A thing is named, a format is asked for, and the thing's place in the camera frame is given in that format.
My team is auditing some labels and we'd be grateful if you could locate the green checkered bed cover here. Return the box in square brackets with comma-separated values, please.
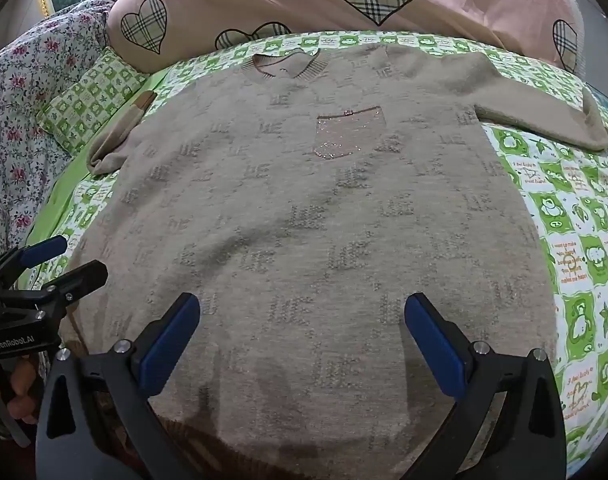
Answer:
[24, 30, 608, 466]

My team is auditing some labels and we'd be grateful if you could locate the floral printed cloth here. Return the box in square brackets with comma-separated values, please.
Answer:
[0, 0, 130, 256]

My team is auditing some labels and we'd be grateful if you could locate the plain green bed sheet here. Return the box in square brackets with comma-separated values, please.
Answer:
[24, 67, 170, 241]

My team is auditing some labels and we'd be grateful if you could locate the beige knit sweater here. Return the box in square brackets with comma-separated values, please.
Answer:
[64, 42, 608, 471]

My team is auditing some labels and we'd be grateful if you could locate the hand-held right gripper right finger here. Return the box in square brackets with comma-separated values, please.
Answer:
[399, 292, 567, 480]

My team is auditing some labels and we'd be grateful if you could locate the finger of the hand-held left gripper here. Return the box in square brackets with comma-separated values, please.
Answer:
[0, 235, 68, 280]
[35, 260, 109, 311]

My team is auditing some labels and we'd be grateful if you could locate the green checkered pillow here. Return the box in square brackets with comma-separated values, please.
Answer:
[36, 50, 150, 156]

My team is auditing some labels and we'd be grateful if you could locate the person's left hand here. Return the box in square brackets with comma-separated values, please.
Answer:
[0, 359, 40, 426]

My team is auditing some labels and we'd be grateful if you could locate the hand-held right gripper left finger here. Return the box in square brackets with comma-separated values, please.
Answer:
[35, 292, 202, 480]

